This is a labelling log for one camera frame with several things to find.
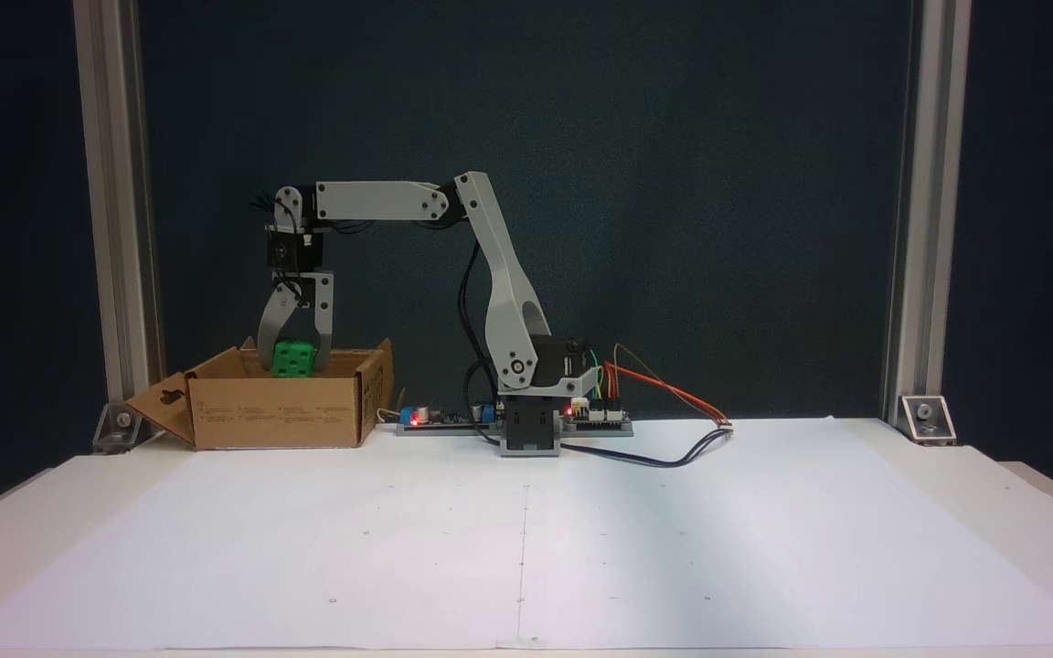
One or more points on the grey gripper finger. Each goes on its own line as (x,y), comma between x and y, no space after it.
(275,320)
(324,327)

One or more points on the green dice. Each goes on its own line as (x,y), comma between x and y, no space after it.
(293,359)

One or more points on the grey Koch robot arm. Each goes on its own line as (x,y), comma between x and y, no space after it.
(508,302)

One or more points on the brown cardboard box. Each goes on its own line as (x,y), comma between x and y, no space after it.
(280,416)

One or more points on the blue circuit board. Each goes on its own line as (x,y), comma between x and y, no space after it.
(435,420)

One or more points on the green circuit board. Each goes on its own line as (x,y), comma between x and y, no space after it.
(604,420)

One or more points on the metal corner bracket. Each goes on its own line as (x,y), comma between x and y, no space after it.
(120,428)
(929,420)

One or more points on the aluminium frame post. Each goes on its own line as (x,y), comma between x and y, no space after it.
(120,183)
(929,183)

